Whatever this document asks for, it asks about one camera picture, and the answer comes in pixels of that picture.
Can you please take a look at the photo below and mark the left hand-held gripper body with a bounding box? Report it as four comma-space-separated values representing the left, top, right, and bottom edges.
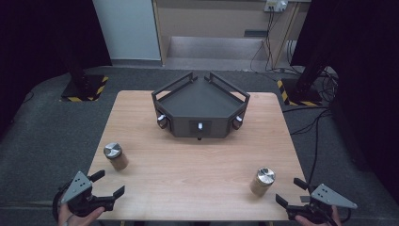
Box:
52, 170, 116, 218

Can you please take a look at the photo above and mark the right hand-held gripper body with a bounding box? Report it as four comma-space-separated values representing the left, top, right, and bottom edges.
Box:
286, 183, 359, 225

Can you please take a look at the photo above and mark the brown jar with metal lid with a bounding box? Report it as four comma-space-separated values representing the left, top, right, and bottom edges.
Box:
103, 142, 130, 172
249, 167, 277, 198

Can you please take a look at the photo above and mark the person's right hand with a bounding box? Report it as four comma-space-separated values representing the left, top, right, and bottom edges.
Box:
295, 205, 343, 226

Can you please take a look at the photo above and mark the person's left hand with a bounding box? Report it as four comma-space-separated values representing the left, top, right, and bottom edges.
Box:
56, 202, 106, 226

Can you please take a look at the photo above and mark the black stand with striped base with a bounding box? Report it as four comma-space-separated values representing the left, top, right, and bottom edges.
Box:
56, 0, 110, 103
276, 0, 343, 107

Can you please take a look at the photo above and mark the black curtain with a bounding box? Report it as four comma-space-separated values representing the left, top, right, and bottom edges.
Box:
0, 0, 113, 136
290, 0, 399, 197

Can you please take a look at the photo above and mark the white panel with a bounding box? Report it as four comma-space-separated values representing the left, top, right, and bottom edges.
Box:
92, 0, 163, 61

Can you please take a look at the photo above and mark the white power outlet box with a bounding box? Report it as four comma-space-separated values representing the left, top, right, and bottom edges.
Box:
263, 0, 289, 13

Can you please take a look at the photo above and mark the wooden cabinet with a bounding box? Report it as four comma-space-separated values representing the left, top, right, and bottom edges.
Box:
152, 0, 312, 70

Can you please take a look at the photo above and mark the tangle of black cables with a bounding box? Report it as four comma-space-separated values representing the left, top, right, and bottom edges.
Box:
316, 66, 341, 105

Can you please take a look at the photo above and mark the thin black floor cable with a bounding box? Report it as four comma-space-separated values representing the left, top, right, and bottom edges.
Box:
22, 89, 36, 104

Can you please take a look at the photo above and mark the black cable from outlet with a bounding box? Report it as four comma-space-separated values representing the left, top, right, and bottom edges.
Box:
249, 10, 279, 73

